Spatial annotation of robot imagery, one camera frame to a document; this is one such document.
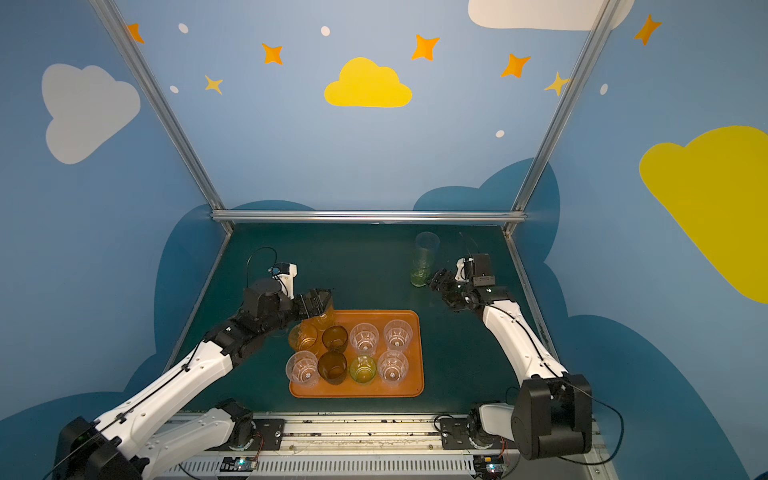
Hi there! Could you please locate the tall green glass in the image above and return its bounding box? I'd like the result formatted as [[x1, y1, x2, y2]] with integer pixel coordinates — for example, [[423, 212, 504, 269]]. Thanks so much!
[[410, 248, 435, 288]]

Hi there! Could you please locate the short yellow plastic glass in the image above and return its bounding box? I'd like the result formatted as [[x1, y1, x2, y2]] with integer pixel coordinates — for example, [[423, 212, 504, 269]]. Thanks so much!
[[288, 323, 319, 352]]

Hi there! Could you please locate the dark brown textured glass back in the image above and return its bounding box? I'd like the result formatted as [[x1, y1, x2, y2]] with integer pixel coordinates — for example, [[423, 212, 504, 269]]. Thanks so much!
[[322, 325, 349, 353]]

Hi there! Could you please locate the clear ribbed glass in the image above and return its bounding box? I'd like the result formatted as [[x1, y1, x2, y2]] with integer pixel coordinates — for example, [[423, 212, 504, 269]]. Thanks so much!
[[349, 323, 380, 357], [378, 350, 409, 385], [384, 319, 413, 352]]

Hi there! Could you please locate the clear faceted plastic glass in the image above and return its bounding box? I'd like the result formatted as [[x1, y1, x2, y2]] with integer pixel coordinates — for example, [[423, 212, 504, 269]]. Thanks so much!
[[285, 351, 320, 387]]

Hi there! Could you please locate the brown textured glass front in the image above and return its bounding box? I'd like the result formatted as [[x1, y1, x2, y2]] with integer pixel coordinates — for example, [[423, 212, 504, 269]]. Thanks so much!
[[317, 351, 348, 385]]

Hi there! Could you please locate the short green glass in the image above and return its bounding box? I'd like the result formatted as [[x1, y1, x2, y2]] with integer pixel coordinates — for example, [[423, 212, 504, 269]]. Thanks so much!
[[348, 355, 377, 385]]

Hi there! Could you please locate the tall yellow plastic glass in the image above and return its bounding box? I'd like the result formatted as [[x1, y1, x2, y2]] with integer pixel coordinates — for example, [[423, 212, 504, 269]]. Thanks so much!
[[308, 298, 336, 332]]

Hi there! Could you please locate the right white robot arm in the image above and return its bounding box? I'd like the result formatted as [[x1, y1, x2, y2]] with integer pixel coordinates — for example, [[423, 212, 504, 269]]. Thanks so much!
[[429, 254, 593, 460]]

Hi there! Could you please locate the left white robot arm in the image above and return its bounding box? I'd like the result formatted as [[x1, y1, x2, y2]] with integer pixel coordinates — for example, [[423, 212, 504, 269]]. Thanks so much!
[[47, 276, 332, 479]]

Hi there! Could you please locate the orange plastic tray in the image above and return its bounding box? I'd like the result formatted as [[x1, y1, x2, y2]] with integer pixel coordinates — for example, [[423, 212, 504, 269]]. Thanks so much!
[[289, 310, 424, 399]]

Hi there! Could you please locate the left green circuit board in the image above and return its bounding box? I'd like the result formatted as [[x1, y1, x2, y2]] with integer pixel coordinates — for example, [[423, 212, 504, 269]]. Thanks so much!
[[219, 457, 258, 473]]

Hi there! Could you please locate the green circuit board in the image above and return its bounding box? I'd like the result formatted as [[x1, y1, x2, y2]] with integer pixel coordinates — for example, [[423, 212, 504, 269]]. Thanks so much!
[[471, 456, 511, 480], [219, 457, 258, 473]]

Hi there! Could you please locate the right green circuit board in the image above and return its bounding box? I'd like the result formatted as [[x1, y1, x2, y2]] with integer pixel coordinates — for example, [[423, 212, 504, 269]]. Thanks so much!
[[471, 456, 511, 480]]

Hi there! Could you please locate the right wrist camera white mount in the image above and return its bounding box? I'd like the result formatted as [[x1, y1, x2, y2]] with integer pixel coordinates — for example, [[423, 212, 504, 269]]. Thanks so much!
[[455, 257, 472, 284]]

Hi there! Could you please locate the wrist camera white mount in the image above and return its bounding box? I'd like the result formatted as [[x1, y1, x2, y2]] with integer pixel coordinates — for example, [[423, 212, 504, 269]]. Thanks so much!
[[455, 257, 472, 284], [271, 262, 298, 300]]

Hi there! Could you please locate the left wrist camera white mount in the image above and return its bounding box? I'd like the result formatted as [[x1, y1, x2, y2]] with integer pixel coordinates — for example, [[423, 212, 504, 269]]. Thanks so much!
[[271, 262, 298, 300]]

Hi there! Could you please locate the horizontal aluminium back rail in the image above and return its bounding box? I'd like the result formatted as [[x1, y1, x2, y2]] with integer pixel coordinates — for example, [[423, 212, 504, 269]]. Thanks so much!
[[211, 209, 526, 224]]

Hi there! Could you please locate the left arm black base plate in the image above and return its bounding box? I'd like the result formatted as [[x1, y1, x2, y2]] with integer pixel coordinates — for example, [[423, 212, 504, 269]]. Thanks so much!
[[210, 418, 286, 452]]

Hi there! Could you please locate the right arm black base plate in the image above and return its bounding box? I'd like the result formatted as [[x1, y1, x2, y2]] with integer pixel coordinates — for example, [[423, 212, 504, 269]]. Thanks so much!
[[433, 415, 517, 451]]

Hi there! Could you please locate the left aluminium frame post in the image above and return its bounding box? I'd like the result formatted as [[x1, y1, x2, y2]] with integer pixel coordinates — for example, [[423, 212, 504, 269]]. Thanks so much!
[[89, 0, 225, 213]]

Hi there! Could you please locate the aluminium frame post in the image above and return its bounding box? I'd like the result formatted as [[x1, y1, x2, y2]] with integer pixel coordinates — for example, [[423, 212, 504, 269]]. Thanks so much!
[[503, 0, 623, 239], [89, 0, 225, 213]]

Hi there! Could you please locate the right aluminium frame post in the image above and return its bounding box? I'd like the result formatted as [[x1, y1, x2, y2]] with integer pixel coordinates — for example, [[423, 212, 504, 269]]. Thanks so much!
[[503, 0, 623, 239]]

